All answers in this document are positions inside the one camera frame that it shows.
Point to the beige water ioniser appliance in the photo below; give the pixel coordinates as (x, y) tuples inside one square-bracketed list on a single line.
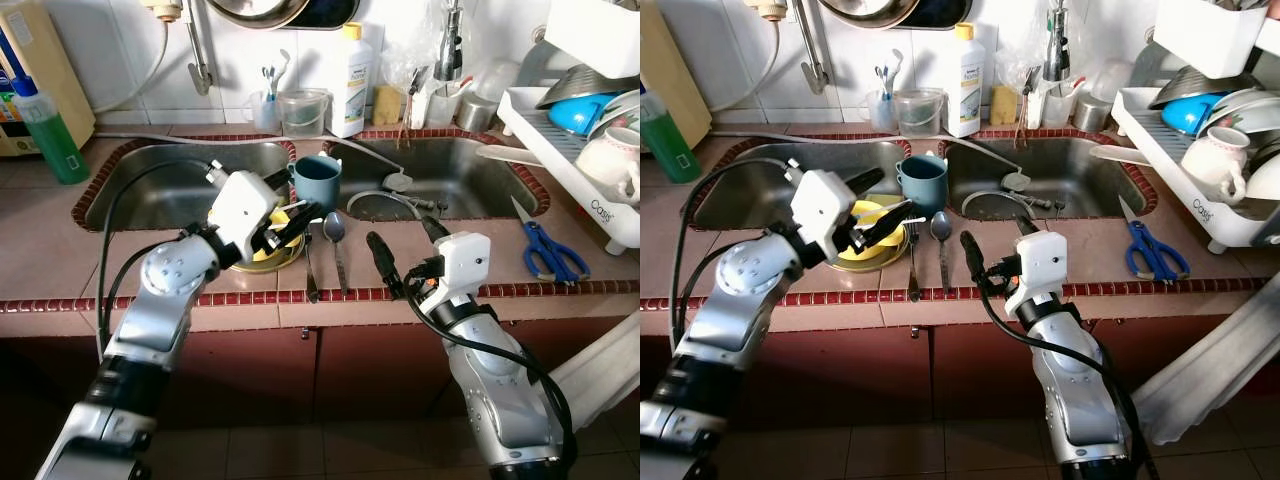
[(55, 60), (675, 60)]

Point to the white plate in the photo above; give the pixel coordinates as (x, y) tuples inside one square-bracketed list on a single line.
[(625, 110), (1250, 105)]

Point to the white utensil container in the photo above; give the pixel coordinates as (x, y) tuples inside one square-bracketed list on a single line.
[(440, 108), (1055, 108)]

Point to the white patterned mug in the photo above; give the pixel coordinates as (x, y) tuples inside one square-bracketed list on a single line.
[(610, 160), (1215, 160)]

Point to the small steel bowl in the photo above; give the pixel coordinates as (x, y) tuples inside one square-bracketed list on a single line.
[(895, 260), (280, 265)]

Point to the white plastic box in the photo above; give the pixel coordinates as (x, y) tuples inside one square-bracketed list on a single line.
[(595, 35), (1205, 35)]

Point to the hanging black pan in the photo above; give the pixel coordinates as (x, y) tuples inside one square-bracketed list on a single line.
[(335, 12), (945, 12)]

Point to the white detergent bottle yellow cap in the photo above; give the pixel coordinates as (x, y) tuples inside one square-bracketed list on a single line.
[(967, 90), (352, 90)]

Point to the white toothbrush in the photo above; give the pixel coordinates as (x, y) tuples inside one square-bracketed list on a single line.
[(896, 70), (283, 70)]

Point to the blue toothbrush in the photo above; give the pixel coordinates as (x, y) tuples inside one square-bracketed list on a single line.
[(881, 82), (268, 82)]

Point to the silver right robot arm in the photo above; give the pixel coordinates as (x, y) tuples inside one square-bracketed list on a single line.
[(490, 390), (1075, 400)]

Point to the white ribbed sheet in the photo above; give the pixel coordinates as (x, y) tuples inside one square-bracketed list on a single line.
[(1210, 370), (600, 375)]

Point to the clear plastic bag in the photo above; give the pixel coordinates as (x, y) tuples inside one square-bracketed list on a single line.
[(405, 60), (1022, 60)]

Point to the white wall tap fitting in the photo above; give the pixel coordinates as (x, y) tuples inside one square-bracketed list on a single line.
[(163, 10), (770, 10)]

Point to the blue plastic bowl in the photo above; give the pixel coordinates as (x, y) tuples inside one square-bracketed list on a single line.
[(575, 115), (1190, 115)]

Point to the green soap bottle blue cap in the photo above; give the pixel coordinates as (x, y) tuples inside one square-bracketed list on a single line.
[(55, 140), (670, 140)]

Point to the clear plastic measuring jug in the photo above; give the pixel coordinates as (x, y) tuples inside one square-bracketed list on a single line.
[(303, 115), (918, 115)]

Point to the large steel bowl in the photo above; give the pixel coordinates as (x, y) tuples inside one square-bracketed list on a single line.
[(1195, 82), (585, 82)]

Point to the white plastic dish rack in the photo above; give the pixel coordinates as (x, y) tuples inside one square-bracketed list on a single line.
[(1165, 150), (560, 160)]

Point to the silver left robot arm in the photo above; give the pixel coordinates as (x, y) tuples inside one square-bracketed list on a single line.
[(165, 280), (745, 285)]

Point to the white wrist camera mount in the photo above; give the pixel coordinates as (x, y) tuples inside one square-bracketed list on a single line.
[(1040, 262), (462, 262), (240, 205), (822, 205)]

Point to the dark red base cabinet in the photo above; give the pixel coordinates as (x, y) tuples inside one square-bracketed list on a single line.
[(900, 370), (260, 370)]

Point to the hanging steel pan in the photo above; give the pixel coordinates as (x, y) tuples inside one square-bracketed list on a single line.
[(260, 12), (870, 12)]

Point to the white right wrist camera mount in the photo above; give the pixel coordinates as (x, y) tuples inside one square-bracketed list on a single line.
[(462, 262), (1040, 262)]

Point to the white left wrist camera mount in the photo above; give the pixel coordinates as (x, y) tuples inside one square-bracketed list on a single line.
[(240, 205), (822, 205)]

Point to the yellow sponge block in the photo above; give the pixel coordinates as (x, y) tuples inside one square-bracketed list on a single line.
[(1003, 105), (387, 105)]

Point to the yellow plastic bowl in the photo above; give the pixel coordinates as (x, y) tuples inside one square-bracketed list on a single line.
[(265, 254), (860, 252)]

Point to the steel cup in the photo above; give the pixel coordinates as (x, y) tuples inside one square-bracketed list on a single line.
[(1092, 112), (475, 112)]

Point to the small white toothbrush cup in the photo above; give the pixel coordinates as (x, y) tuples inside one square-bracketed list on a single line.
[(882, 115), (265, 115)]

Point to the brown wooden utensil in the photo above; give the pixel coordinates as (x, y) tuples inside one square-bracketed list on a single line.
[(1017, 125), (402, 125)]

